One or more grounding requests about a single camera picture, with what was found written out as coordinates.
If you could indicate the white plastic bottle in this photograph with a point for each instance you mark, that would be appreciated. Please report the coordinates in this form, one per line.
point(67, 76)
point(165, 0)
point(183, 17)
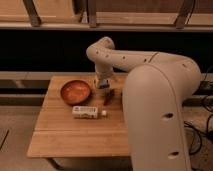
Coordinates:
point(87, 112)

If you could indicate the orange bowl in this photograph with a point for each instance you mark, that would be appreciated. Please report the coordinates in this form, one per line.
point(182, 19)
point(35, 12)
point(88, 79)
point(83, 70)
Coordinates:
point(75, 92)

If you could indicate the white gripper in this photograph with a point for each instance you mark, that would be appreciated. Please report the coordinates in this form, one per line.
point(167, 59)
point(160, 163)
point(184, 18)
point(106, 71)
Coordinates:
point(102, 79)

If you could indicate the wooden table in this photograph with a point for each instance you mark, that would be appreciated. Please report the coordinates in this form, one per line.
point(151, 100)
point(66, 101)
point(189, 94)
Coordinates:
point(58, 134)

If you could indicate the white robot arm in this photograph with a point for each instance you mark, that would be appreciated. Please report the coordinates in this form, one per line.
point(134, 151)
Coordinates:
point(154, 90)

